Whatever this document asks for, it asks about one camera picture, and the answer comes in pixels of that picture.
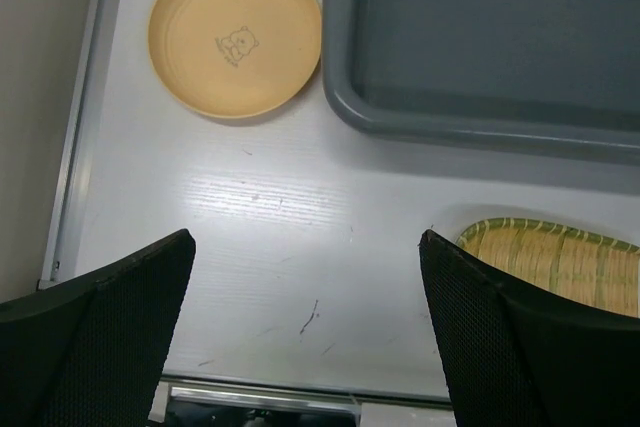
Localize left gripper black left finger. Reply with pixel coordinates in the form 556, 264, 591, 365
1, 229, 196, 426

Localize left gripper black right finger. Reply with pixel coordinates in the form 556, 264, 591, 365
419, 230, 639, 426

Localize yellow bear plate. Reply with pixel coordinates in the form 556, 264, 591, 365
147, 0, 322, 120

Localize grey plastic bin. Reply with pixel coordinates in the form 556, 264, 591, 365
322, 0, 639, 163

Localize woven bamboo tray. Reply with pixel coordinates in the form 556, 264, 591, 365
456, 217, 639, 318

